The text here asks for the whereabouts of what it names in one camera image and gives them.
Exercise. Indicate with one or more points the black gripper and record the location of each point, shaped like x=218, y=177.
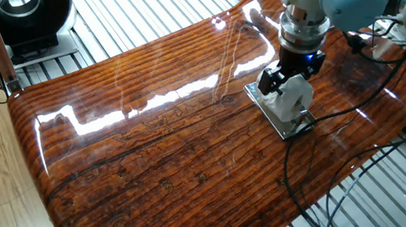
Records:
x=296, y=61

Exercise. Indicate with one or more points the white towel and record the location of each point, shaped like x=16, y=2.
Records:
x=290, y=100

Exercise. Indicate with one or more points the chrome toilet paper holder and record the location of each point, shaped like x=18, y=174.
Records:
x=284, y=129

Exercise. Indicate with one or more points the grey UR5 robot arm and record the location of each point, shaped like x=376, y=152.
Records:
x=361, y=8

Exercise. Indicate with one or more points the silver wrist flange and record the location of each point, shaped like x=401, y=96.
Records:
x=302, y=30

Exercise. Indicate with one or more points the aluminium plate with holes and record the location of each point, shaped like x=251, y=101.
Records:
x=397, y=31

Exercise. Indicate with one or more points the glossy wood-grain mat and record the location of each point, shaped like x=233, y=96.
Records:
x=179, y=166

